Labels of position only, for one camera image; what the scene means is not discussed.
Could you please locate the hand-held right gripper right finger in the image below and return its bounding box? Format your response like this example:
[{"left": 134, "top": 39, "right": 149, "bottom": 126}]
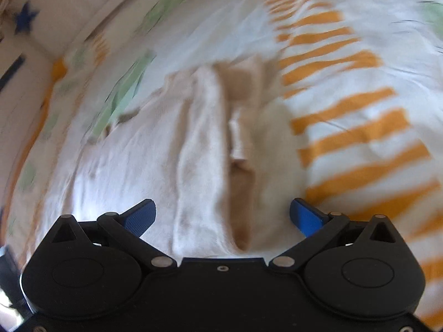
[{"left": 269, "top": 198, "right": 395, "bottom": 269}]

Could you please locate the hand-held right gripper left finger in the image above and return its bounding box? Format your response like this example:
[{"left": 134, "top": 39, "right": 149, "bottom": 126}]
[{"left": 52, "top": 199, "right": 176, "bottom": 269}]

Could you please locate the beige small garment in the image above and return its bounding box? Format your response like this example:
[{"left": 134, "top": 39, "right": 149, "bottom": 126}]
[{"left": 69, "top": 57, "right": 308, "bottom": 260}]

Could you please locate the white printed blanket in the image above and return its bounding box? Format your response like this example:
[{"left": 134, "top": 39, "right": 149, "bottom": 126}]
[{"left": 7, "top": 0, "right": 443, "bottom": 329}]

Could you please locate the orange bed sheet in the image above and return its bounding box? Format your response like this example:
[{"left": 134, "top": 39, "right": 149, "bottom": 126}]
[{"left": 3, "top": 57, "right": 68, "bottom": 250}]

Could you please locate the blue star decoration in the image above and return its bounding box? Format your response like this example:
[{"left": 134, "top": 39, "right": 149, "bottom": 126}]
[{"left": 13, "top": 1, "right": 40, "bottom": 36}]

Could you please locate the white cabinet with dark handles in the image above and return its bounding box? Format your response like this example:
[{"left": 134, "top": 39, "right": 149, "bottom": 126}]
[{"left": 0, "top": 33, "right": 54, "bottom": 187}]

